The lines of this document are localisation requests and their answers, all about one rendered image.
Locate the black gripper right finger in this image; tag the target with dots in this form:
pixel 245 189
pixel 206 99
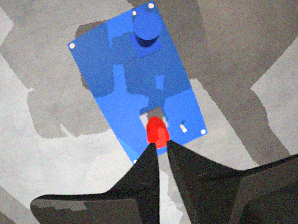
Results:
pixel 216 194

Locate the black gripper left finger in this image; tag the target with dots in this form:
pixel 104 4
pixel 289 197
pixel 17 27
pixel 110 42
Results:
pixel 135 199

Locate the blue circuit board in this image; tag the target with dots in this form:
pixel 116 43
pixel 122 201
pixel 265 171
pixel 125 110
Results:
pixel 144 98

